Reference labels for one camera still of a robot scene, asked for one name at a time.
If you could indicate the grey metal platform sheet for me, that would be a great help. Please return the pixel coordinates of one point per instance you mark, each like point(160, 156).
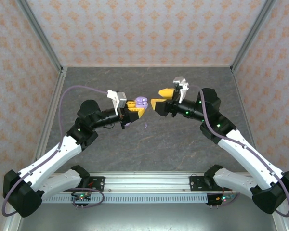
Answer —
point(147, 219)

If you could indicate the small controller circuit board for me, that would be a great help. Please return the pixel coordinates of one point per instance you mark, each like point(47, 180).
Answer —
point(218, 199)
point(81, 197)

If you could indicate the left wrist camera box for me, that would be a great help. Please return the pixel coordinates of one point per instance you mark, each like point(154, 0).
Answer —
point(118, 101)

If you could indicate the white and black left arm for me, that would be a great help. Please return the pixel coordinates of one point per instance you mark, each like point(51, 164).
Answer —
point(53, 158)

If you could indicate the aluminium table edge rail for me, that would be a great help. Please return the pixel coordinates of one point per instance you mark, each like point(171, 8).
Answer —
point(52, 113)
point(240, 96)

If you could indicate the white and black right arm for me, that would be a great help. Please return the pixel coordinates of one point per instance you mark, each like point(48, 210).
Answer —
point(250, 158)

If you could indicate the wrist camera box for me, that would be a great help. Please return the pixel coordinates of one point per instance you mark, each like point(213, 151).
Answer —
point(181, 89)
point(118, 101)

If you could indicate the purple earbud charging case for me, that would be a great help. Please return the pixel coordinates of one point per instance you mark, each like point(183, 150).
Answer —
point(141, 103)

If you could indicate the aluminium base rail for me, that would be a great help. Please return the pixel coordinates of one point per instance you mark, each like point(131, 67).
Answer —
point(147, 183)

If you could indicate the aluminium frame post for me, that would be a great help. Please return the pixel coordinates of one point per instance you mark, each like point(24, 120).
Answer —
point(251, 38)
point(43, 38)

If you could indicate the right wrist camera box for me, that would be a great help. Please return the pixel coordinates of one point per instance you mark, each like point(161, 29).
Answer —
point(181, 89)

